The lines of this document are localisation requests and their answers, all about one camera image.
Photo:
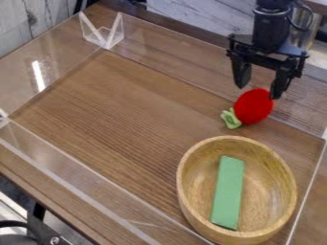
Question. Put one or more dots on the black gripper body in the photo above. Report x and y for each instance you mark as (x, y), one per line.
(270, 59)

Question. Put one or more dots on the wooden oval bowl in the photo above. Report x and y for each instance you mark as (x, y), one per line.
(270, 191)

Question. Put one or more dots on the clear acrylic tray wall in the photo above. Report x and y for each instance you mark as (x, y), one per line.
(103, 211)

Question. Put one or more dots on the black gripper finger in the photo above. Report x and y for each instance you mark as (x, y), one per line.
(281, 83)
(242, 71)

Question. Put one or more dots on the clear acrylic corner bracket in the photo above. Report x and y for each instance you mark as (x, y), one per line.
(104, 37)

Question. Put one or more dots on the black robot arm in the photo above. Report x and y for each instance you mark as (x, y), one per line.
(267, 47)

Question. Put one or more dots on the green rectangular block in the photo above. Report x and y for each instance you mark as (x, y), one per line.
(229, 190)

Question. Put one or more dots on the red plush strawberry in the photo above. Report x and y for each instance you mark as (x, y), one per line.
(251, 109)

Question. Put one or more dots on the metal table leg background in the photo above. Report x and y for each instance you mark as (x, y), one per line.
(306, 32)

